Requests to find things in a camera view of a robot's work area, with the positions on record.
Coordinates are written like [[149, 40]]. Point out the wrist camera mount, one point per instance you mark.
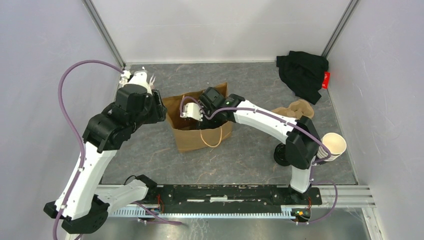
[[192, 110], [139, 79]]

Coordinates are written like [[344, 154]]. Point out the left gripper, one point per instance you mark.
[[160, 110]]

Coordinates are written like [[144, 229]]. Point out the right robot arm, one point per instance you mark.
[[299, 139]]

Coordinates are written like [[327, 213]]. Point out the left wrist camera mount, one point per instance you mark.
[[139, 79]]

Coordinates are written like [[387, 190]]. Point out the stack of paper cups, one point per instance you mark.
[[335, 143]]

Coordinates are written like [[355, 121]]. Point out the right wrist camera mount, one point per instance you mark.
[[192, 110]]

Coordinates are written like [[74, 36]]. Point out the black cloth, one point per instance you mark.
[[303, 73]]

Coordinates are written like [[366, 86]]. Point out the red tag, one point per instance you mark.
[[326, 80]]

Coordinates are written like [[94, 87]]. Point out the stack of black lids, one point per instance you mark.
[[279, 155]]

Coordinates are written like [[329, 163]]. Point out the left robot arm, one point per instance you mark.
[[80, 209]]

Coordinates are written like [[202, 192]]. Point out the cardboard cup carrier stack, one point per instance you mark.
[[296, 109]]

